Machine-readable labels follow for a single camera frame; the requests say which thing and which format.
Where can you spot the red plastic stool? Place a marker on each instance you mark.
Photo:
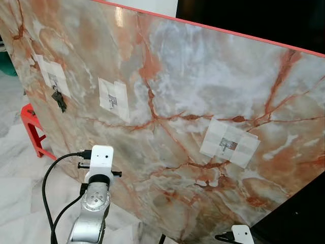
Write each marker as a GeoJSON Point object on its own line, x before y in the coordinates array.
{"type": "Point", "coordinates": [28, 114]}

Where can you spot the green plastic bin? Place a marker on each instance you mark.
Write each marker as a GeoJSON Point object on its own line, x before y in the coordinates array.
{"type": "Point", "coordinates": [6, 63]}

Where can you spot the marble top folding table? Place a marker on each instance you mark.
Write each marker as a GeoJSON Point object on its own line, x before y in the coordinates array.
{"type": "Point", "coordinates": [203, 76]}

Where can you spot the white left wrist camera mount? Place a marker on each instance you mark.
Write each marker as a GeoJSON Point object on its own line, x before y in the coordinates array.
{"type": "Point", "coordinates": [100, 160]}

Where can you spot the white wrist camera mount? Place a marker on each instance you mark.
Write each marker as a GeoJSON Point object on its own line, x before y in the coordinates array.
{"type": "Point", "coordinates": [100, 160]}
{"type": "Point", "coordinates": [242, 235]}

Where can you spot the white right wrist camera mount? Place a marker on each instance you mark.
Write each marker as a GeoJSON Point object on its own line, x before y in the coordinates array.
{"type": "Point", "coordinates": [242, 235]}

